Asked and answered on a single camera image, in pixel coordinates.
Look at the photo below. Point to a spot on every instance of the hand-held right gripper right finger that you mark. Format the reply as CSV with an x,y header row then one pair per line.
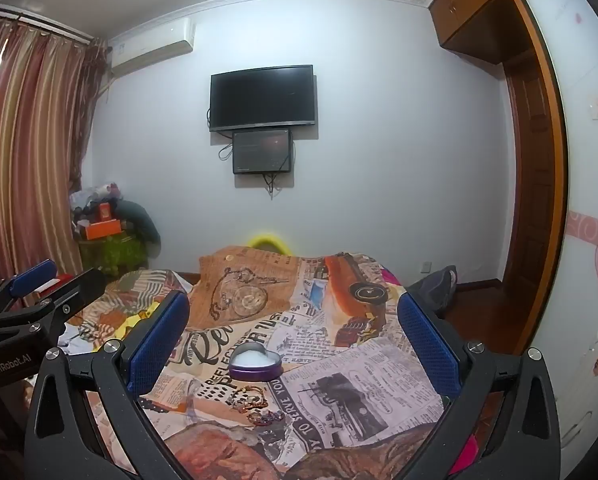
x,y
429,347

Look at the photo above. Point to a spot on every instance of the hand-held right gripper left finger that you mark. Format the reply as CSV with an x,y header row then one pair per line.
x,y
159,345

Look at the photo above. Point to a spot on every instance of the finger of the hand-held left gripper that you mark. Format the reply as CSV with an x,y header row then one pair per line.
x,y
31,277
76,292

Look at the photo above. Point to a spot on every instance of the purple heart-shaped tin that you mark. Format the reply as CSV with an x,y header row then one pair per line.
x,y
255,362

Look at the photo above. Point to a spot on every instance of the red white box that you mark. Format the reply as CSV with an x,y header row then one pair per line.
x,y
54,285

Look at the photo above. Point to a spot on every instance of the yellow cloth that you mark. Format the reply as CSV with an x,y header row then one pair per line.
x,y
131,320

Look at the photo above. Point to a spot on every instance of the green box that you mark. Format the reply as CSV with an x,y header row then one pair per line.
x,y
111,255

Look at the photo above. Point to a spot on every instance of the black backpack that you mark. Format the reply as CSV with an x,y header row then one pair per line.
x,y
434,290

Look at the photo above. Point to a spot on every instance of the orange box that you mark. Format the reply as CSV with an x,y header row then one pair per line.
x,y
101,230

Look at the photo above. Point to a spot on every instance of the small red box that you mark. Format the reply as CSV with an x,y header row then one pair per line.
x,y
105,211

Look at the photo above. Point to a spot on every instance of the dark grey bag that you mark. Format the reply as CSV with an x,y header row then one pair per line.
x,y
139,225

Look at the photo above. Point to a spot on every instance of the printed blanket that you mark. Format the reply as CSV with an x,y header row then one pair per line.
x,y
319,340

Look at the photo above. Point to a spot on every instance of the magenta cloth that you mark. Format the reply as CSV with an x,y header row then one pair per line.
x,y
466,455

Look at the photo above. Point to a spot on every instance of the striped curtain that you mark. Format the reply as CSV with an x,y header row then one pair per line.
x,y
29,150

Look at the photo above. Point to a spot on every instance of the yellow round object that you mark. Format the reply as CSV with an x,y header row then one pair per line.
x,y
269,240

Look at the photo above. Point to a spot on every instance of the white appliance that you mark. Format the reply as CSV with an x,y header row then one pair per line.
x,y
586,390

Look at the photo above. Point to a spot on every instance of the wooden door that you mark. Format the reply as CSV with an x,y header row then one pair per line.
x,y
531,200

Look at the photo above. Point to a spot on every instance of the small black monitor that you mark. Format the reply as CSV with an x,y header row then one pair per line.
x,y
262,152

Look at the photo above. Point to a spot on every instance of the white air conditioner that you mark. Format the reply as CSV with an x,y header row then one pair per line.
x,y
151,47

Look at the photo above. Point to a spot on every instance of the black television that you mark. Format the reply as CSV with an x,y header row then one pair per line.
x,y
263,96

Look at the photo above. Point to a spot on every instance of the wooden overhead cabinet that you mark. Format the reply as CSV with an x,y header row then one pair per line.
x,y
471,15

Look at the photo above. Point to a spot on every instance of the white wall outlet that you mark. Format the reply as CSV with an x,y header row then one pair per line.
x,y
426,267

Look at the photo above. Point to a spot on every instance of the white curtain rail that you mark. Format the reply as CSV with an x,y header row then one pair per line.
x,y
44,22

